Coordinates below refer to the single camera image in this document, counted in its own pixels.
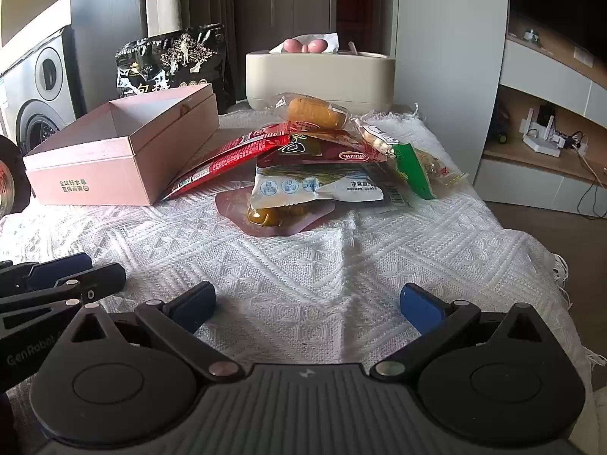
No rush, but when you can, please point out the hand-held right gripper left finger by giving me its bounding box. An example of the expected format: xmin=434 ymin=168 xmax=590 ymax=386
xmin=59 ymin=281 xmax=245 ymax=383

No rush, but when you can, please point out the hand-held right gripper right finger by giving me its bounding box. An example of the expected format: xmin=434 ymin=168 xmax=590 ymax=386
xmin=370 ymin=283 xmax=565 ymax=382

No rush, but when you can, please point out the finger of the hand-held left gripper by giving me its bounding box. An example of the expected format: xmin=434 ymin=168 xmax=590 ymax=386
xmin=0 ymin=252 xmax=94 ymax=295
xmin=0 ymin=262 xmax=127 ymax=329

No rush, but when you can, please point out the pink cardboard box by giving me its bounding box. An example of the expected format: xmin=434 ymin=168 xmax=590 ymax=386
xmin=23 ymin=83 xmax=220 ymax=207

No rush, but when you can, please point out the pink packet of yellow plums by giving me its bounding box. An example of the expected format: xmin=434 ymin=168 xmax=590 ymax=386
xmin=215 ymin=190 xmax=337 ymax=237

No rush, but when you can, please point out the green snack packet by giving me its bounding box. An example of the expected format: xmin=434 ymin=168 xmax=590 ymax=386
xmin=389 ymin=142 xmax=468 ymax=200

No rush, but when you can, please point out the red striped snack packet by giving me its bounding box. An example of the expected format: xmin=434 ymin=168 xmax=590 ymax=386
xmin=161 ymin=122 xmax=292 ymax=201

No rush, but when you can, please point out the white and blue snack packet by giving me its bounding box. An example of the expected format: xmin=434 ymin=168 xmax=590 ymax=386
xmin=249 ymin=163 xmax=412 ymax=212

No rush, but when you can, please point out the clear packet of white nuts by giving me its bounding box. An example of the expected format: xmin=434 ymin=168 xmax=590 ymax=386
xmin=353 ymin=118 xmax=404 ymax=159

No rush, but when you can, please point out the dark red snack packet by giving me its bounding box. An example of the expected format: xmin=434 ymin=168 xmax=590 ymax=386
xmin=258 ymin=133 xmax=390 ymax=168

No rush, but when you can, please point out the orange bread packet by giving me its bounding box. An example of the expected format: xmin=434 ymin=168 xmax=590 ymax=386
xmin=266 ymin=92 xmax=352 ymax=130

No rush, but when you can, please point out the white knitted cloth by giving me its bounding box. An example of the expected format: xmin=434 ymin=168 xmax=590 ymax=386
xmin=0 ymin=104 xmax=598 ymax=399

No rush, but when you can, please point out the round black-framed mirror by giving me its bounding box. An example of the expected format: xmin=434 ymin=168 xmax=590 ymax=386
xmin=0 ymin=135 xmax=31 ymax=216

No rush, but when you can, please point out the white and wood cabinet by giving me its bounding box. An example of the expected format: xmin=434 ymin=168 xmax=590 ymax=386
xmin=474 ymin=9 xmax=607 ymax=214

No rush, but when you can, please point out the grey washing machine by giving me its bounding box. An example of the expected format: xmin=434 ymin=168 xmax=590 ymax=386
xmin=0 ymin=26 xmax=88 ymax=147

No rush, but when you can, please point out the white router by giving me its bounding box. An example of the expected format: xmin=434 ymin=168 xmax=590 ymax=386
xmin=522 ymin=107 xmax=577 ymax=157

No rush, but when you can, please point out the black gold-printed snack bag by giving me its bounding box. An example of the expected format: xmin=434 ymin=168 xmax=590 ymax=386
xmin=115 ymin=24 xmax=236 ymax=115

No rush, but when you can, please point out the cream tissue box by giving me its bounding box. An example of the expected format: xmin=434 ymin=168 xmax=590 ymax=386
xmin=245 ymin=50 xmax=396 ymax=113

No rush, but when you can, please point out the pink bow ornament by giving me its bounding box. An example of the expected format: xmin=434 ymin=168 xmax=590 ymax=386
xmin=285 ymin=37 xmax=329 ymax=55

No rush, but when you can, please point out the white tissue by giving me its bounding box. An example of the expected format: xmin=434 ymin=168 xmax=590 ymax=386
xmin=269 ymin=33 xmax=340 ymax=54

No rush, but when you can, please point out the black television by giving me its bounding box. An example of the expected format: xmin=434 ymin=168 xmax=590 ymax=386
xmin=510 ymin=0 xmax=607 ymax=60

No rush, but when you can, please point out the black cable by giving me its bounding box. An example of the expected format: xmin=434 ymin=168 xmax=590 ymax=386
xmin=571 ymin=144 xmax=607 ymax=220

